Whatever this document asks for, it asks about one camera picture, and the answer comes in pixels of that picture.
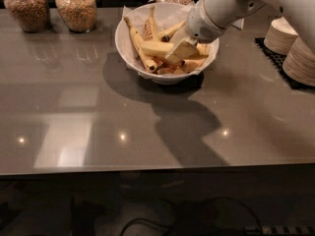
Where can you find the left spotted banana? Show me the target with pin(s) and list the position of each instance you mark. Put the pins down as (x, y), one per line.
(148, 61)

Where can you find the paper bowl stack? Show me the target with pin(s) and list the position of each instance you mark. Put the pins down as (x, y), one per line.
(299, 63)
(280, 36)

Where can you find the white card stand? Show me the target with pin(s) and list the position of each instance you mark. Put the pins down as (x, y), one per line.
(238, 24)

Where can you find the left glass cereal jar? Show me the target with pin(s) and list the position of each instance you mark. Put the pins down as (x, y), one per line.
(30, 15)

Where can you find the top yellow banana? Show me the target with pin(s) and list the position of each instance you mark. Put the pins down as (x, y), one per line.
(167, 34)

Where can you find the black rubber mat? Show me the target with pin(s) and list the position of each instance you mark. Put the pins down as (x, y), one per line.
(277, 60)

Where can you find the long yellow banana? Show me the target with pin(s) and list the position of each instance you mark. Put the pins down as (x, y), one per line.
(156, 48)

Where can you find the front paper bowl stack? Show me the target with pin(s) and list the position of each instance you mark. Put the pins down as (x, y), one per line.
(299, 63)

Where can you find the rear paper bowl stack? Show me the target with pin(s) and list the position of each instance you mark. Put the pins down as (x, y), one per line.
(280, 36)

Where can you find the upright spotted banana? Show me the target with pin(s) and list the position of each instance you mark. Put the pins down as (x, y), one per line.
(150, 27)

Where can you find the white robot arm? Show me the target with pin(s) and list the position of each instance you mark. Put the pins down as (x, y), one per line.
(299, 13)

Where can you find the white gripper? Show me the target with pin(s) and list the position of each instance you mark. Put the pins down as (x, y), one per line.
(201, 25)

